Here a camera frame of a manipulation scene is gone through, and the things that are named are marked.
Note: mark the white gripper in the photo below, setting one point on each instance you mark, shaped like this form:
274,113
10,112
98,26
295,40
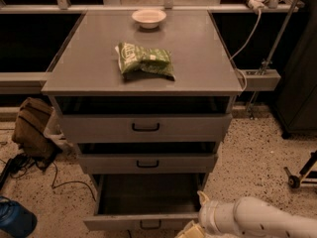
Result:
208,213

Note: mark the grey drawer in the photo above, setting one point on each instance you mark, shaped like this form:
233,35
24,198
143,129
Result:
146,164
146,201
144,128

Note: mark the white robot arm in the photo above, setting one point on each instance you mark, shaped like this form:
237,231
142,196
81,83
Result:
248,217

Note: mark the grey drawer cabinet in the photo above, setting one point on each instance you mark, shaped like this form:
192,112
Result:
87,81

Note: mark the black wheeled cart leg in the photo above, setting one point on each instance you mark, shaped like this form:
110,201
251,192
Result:
306,175

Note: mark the dark cabinet right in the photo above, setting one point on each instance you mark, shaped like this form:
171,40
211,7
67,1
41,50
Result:
296,101

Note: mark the green snack bag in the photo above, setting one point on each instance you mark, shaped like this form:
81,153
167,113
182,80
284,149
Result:
133,58

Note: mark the metal stand pole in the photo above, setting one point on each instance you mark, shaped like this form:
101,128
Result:
267,62

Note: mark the blue water jug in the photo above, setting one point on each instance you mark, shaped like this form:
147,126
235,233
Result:
15,219

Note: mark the brown fabric bag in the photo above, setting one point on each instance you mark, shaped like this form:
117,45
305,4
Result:
30,124

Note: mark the white ceramic bowl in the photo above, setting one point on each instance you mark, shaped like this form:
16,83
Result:
149,18

